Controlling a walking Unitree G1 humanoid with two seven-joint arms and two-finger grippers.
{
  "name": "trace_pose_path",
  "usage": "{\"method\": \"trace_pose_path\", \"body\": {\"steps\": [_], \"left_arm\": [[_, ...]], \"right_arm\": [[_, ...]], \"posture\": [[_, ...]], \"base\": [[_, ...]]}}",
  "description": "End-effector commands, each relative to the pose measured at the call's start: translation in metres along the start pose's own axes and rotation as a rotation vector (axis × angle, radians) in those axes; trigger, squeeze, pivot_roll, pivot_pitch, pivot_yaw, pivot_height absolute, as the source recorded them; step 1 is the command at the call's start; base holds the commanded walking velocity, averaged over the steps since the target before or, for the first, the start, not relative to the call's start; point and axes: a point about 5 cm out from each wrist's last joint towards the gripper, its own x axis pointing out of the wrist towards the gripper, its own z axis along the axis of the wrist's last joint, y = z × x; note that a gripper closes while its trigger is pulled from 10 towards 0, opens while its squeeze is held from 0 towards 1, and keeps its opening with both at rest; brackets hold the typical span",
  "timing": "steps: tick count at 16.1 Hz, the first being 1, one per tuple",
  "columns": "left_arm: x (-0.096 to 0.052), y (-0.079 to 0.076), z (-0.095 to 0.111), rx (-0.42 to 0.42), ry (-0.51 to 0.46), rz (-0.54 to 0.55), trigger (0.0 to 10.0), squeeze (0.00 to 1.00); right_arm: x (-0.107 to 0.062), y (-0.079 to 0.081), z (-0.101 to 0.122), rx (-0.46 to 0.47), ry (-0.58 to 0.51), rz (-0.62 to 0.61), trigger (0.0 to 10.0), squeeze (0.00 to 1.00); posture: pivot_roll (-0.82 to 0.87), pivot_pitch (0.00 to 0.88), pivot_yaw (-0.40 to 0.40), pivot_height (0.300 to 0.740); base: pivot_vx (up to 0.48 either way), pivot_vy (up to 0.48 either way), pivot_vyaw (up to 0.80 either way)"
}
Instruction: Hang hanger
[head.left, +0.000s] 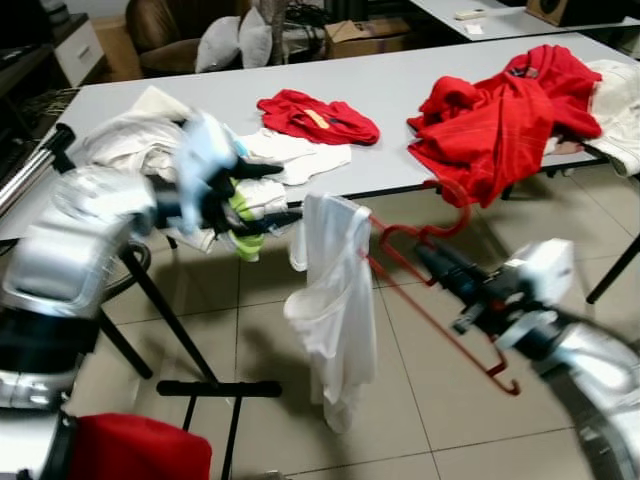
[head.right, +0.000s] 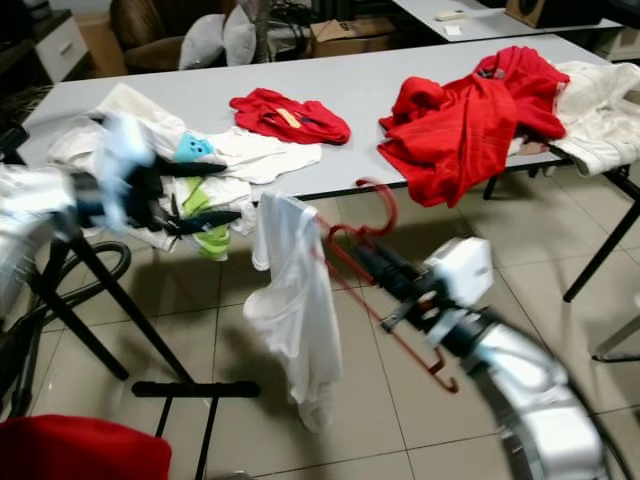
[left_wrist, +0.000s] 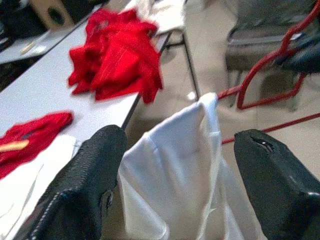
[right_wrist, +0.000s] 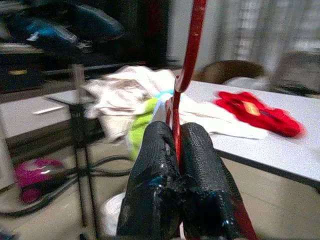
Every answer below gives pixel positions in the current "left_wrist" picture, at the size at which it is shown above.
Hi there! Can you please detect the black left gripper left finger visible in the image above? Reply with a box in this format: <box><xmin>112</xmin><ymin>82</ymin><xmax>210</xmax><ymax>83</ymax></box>
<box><xmin>13</xmin><ymin>124</ymin><xmax>129</xmax><ymax>240</ymax></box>

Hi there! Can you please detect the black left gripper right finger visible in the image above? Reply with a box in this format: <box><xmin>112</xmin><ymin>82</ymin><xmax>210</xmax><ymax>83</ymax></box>
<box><xmin>234</xmin><ymin>129</ymin><xmax>320</xmax><ymax>240</ymax></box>

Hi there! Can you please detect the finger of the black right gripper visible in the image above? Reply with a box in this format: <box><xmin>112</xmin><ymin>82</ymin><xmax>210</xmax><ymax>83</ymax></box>
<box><xmin>289</xmin><ymin>31</ymin><xmax>320</xmax><ymax>51</ymax></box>
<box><xmin>273</xmin><ymin>48</ymin><xmax>320</xmax><ymax>75</ymax></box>

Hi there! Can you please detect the red clothes hanger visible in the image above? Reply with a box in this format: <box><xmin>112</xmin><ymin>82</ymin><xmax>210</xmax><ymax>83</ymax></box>
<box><xmin>216</xmin><ymin>0</ymin><xmax>320</xmax><ymax>146</ymax></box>

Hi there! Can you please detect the white t-shirt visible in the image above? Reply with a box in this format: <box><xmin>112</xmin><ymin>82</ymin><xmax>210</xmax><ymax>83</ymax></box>
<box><xmin>117</xmin><ymin>92</ymin><xmax>267</xmax><ymax>240</ymax></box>

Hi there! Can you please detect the red t-shirt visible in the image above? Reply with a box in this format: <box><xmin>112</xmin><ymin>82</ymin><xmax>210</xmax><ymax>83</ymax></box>
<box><xmin>67</xmin><ymin>27</ymin><xmax>164</xmax><ymax>105</ymax></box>

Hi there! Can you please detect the crumpled white garment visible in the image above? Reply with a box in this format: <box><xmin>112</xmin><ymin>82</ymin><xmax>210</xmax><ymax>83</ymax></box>
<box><xmin>0</xmin><ymin>134</ymin><xmax>81</xmax><ymax>240</ymax></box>

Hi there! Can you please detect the small red garment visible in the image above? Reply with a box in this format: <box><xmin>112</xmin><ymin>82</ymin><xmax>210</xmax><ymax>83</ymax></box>
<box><xmin>0</xmin><ymin>111</ymin><xmax>74</xmax><ymax>180</ymax></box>

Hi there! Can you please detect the long grey table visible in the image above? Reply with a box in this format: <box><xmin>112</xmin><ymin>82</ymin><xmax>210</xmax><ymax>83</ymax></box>
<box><xmin>0</xmin><ymin>4</ymin><xmax>201</xmax><ymax>240</ymax></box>

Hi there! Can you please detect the small grey table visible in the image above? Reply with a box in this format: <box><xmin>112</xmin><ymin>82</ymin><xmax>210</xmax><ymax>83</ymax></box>
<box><xmin>0</xmin><ymin>14</ymin><xmax>83</xmax><ymax>66</ymax></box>

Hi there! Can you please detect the cream jacket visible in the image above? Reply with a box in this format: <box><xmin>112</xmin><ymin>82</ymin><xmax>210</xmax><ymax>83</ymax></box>
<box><xmin>124</xmin><ymin>0</ymin><xmax>187</xmax><ymax>35</ymax></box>

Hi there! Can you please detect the small tan object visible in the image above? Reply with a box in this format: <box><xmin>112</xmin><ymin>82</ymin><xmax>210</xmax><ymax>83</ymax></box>
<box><xmin>19</xmin><ymin>41</ymin><xmax>37</xmax><ymax>55</ymax></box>

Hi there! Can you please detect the red hooded sweatshirt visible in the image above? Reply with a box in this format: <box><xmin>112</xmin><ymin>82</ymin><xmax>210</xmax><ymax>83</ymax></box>
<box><xmin>86</xmin><ymin>8</ymin><xmax>158</xmax><ymax>36</ymax></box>

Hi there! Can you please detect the black wooden speaker cabinet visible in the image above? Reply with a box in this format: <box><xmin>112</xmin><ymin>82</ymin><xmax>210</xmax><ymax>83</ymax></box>
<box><xmin>29</xmin><ymin>0</ymin><xmax>76</xmax><ymax>30</ymax></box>

